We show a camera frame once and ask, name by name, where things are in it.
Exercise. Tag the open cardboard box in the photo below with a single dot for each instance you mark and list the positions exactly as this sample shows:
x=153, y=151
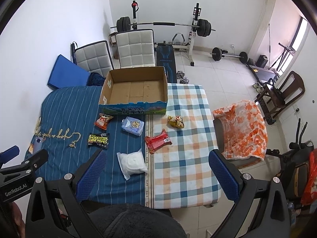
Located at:
x=138, y=90

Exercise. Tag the dark wooden chair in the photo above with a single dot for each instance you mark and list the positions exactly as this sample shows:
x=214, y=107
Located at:
x=273, y=100

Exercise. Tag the black shoe shine wipes pack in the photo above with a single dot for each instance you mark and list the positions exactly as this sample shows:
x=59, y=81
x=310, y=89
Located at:
x=100, y=140

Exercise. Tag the orange floral blanket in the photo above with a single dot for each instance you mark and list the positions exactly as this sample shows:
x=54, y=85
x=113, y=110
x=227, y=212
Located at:
x=244, y=131

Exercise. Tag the white cotton pad bag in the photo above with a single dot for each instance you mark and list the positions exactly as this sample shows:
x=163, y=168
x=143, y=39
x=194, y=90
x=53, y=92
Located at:
x=132, y=163

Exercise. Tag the barbell on rack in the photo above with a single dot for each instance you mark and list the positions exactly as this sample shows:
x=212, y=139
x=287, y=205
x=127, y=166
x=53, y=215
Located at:
x=202, y=28

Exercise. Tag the red noodle packet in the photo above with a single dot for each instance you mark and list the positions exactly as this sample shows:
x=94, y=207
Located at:
x=157, y=142

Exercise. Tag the smartphone on cloth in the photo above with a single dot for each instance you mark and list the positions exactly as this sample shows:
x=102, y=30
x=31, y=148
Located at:
x=37, y=145

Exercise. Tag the plaid checked cloth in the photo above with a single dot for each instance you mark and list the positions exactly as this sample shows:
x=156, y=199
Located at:
x=179, y=175

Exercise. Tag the black weight bench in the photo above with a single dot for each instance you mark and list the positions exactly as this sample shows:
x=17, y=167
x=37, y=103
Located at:
x=165, y=58

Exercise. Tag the white padded chair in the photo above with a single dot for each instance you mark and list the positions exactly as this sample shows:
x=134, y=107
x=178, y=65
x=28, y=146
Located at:
x=94, y=57
x=136, y=48

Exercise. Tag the blue folded mat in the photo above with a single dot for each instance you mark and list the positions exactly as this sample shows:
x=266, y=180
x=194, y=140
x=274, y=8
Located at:
x=67, y=74

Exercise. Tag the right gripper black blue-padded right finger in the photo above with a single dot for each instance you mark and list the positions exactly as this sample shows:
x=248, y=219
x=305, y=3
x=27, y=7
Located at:
x=271, y=218

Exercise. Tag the black fleece sleeve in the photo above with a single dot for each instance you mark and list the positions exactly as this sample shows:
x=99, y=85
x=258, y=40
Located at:
x=133, y=220

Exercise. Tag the treadmill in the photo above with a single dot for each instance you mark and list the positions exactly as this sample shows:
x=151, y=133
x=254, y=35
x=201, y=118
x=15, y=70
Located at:
x=262, y=75

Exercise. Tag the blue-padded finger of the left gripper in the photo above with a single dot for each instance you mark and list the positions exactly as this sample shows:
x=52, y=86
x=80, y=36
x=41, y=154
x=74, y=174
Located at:
x=9, y=154

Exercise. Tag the orange snack bag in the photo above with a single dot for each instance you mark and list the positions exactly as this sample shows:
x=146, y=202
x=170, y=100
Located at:
x=103, y=121

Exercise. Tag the white padded chair right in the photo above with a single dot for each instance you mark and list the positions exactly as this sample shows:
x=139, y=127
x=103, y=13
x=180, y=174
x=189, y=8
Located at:
x=136, y=48

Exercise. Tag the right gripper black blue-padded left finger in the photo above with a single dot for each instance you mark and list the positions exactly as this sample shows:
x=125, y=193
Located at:
x=43, y=217

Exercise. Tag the yellow panda snack bag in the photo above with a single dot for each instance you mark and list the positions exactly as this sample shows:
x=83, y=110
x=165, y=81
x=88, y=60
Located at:
x=176, y=121

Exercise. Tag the white weight rack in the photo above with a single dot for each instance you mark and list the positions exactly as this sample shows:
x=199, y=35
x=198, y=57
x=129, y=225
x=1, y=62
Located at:
x=188, y=46

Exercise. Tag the blue tissue pack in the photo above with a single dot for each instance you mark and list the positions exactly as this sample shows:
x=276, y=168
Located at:
x=133, y=126

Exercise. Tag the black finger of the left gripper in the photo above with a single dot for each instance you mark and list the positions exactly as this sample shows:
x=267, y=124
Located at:
x=35, y=161

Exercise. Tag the floor barbell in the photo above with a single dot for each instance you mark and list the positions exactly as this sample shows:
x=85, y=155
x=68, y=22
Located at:
x=217, y=54

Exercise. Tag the red plastic bag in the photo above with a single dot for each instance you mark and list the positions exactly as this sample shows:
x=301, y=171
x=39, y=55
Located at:
x=309, y=195

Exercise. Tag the dumbbell on floor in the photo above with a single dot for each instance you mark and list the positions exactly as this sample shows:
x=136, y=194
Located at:
x=180, y=75

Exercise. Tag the white padded chair left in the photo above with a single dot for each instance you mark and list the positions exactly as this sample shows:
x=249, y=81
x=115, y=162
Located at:
x=94, y=57

